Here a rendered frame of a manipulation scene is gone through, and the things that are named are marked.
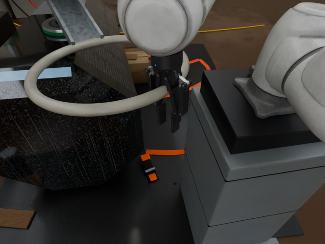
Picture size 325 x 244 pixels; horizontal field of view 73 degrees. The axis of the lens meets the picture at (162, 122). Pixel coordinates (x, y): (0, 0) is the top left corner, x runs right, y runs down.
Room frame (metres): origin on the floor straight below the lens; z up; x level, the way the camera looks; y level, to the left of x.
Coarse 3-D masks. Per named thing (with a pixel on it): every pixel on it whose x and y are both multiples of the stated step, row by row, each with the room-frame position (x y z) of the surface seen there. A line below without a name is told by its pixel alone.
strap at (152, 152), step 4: (148, 56) 2.08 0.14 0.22; (196, 60) 2.37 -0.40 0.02; (200, 60) 2.37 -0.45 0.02; (204, 64) 2.27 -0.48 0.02; (208, 68) 2.18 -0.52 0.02; (196, 84) 1.87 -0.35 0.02; (200, 84) 1.87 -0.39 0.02; (168, 96) 1.67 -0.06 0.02; (148, 152) 1.00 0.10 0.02; (152, 152) 1.00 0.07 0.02; (156, 152) 1.00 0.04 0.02; (160, 152) 1.00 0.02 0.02; (164, 152) 1.00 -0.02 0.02; (168, 152) 1.00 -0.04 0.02; (172, 152) 1.00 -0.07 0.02; (176, 152) 1.00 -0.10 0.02; (180, 152) 1.00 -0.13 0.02; (184, 152) 1.00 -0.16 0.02
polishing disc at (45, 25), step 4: (48, 20) 1.18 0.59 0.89; (52, 20) 1.18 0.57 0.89; (44, 24) 1.13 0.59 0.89; (48, 24) 1.13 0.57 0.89; (52, 24) 1.13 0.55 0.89; (56, 24) 1.13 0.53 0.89; (44, 28) 1.08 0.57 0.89; (48, 28) 1.08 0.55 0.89; (52, 28) 1.08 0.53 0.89; (56, 28) 1.08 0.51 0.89
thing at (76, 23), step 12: (48, 0) 0.98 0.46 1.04; (60, 0) 1.07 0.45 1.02; (72, 0) 1.08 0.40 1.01; (60, 12) 0.99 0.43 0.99; (72, 12) 1.00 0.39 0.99; (84, 12) 0.96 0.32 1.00; (60, 24) 0.87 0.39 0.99; (72, 24) 0.92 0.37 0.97; (84, 24) 0.93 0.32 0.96; (96, 24) 0.88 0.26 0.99; (72, 36) 0.85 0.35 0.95; (84, 36) 0.86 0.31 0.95; (96, 36) 0.87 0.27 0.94
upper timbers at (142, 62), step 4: (128, 52) 2.11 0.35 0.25; (132, 52) 2.11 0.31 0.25; (136, 52) 2.11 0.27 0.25; (140, 52) 2.11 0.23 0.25; (144, 52) 2.11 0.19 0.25; (140, 56) 2.03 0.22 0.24; (144, 56) 2.04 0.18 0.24; (128, 60) 1.95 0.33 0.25; (132, 60) 1.95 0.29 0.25; (136, 60) 1.95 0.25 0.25; (140, 60) 1.95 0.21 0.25; (144, 60) 1.95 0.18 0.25; (148, 60) 1.96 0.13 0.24; (132, 64) 1.89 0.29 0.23; (136, 64) 1.90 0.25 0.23; (140, 64) 1.90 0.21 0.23; (144, 64) 1.91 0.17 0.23; (148, 64) 1.91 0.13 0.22; (132, 68) 1.89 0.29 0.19; (136, 68) 1.90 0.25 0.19; (140, 68) 1.90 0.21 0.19; (144, 68) 1.91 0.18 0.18; (132, 72) 1.89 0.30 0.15
